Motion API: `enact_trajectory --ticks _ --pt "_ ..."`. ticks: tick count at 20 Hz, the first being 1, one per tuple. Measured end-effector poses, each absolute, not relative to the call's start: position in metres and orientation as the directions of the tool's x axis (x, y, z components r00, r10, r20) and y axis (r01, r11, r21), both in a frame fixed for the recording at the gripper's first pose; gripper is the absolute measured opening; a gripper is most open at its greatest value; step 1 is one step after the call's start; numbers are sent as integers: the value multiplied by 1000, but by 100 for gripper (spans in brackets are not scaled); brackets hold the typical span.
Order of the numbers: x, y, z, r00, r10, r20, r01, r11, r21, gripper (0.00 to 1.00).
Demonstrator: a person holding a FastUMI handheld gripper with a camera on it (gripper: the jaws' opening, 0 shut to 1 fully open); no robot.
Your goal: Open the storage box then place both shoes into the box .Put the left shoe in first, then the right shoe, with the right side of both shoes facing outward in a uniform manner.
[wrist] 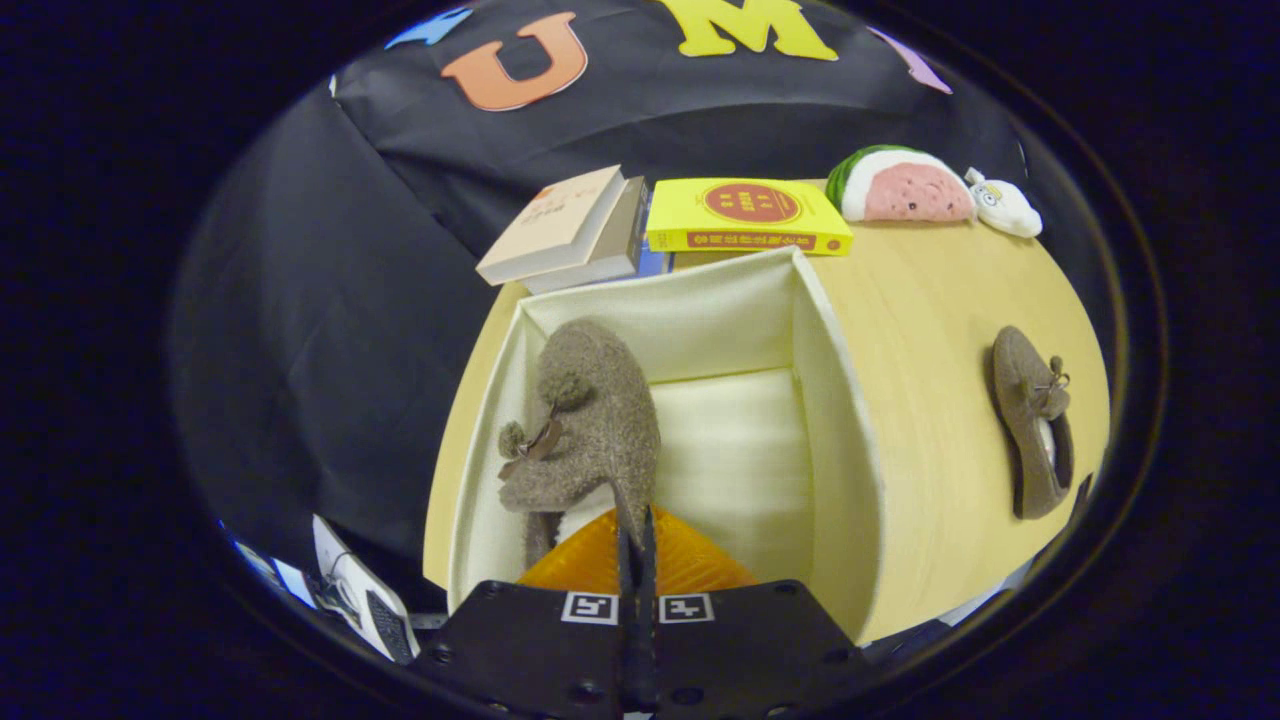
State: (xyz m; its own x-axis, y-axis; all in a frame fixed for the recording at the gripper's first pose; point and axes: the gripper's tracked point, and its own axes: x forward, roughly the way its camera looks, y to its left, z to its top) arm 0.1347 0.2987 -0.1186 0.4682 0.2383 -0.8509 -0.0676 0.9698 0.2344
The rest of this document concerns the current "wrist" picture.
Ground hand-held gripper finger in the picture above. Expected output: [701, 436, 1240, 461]
[412, 480, 639, 720]
[640, 503, 873, 720]

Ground cream fabric storage box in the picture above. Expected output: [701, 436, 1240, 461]
[447, 247, 889, 646]

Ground brown fuzzy slipper shoe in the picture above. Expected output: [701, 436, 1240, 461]
[497, 318, 663, 571]
[990, 325, 1076, 521]

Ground white keyboard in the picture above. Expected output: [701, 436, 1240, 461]
[313, 515, 421, 663]

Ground blue book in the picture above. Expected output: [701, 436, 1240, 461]
[635, 185, 673, 278]

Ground grey book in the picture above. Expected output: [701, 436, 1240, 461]
[520, 177, 649, 296]

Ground beige paperback book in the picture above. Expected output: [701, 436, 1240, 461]
[475, 165, 626, 287]

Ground yellow book with red circle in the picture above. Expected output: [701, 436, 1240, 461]
[645, 178, 854, 257]

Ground black backdrop cloth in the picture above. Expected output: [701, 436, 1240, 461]
[170, 0, 1031, 601]

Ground watermelon slice plush toy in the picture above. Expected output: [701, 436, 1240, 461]
[826, 145, 976, 223]

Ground white plush toy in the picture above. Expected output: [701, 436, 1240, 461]
[963, 166, 1043, 239]

